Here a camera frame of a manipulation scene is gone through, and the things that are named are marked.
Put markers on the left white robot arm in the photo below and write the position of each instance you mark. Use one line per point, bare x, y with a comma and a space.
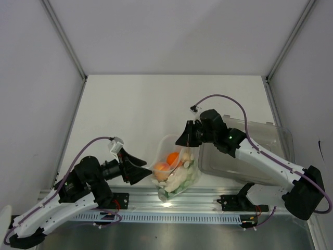
83, 189

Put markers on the green lettuce leaf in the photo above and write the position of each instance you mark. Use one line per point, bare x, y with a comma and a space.
192, 176

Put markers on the peach fruit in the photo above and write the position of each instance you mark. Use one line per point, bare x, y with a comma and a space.
161, 171

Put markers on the aluminium mounting rail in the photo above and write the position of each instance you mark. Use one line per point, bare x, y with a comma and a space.
193, 200

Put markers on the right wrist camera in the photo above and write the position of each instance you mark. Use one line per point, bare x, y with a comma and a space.
195, 110

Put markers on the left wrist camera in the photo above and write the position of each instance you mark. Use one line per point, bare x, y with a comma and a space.
115, 145

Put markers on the clear plastic food container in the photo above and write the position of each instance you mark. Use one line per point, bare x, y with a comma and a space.
249, 165

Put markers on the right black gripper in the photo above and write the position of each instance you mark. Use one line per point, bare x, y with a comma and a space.
187, 138

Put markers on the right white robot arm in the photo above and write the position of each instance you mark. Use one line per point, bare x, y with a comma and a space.
300, 190

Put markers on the left aluminium frame post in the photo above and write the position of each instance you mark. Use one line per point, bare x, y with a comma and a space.
63, 37

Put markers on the clear zip top bag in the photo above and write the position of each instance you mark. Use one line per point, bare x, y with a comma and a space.
167, 146

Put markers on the right aluminium frame post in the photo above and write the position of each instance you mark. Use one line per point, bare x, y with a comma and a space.
295, 31

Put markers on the aluminium frame post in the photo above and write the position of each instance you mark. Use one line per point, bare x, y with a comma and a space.
295, 31
63, 37

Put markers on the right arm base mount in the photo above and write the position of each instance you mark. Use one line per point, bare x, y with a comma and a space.
239, 203

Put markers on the orange fruit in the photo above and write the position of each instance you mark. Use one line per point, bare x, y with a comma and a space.
172, 158

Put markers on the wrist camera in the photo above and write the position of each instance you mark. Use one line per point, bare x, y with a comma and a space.
115, 145
195, 110

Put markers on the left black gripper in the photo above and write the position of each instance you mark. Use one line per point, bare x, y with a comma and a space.
135, 173

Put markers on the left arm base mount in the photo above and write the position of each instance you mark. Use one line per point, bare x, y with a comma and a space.
120, 201

